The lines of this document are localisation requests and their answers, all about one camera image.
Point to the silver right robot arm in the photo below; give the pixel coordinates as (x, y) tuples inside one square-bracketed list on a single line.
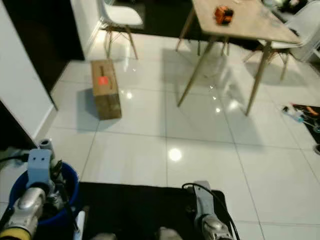
[(214, 229)]

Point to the black mat with orange tools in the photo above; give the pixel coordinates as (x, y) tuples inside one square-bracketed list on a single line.
[(311, 116)]

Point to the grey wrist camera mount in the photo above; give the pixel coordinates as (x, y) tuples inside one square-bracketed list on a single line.
[(201, 200), (39, 167)]

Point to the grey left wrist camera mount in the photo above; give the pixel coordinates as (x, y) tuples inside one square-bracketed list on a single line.
[(39, 167)]

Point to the wooden table with slanted legs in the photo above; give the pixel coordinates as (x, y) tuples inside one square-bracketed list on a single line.
[(245, 25)]

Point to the grey robot right leg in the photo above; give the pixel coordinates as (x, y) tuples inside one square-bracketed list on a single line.
[(170, 234)]

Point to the black cabinet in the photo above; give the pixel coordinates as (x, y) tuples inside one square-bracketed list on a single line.
[(12, 130)]

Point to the black item on table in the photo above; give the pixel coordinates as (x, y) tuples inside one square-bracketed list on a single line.
[(294, 5)]

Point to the small clear bottle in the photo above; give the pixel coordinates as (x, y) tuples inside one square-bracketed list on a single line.
[(293, 114)]

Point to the black floor mat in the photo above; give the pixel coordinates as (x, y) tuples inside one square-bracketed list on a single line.
[(130, 212)]

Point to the orange and black tool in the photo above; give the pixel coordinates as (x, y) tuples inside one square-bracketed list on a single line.
[(224, 15)]

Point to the white chair wooden legs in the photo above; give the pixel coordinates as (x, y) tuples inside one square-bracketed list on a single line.
[(120, 15), (300, 30)]

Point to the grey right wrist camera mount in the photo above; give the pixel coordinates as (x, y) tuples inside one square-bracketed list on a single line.
[(201, 200)]

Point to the brown cardboard box red label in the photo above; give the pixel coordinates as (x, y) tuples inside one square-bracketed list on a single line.
[(106, 87)]

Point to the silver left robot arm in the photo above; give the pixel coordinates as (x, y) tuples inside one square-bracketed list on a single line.
[(27, 210)]

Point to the blue plastic bucket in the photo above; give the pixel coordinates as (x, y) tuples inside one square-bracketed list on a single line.
[(70, 195)]

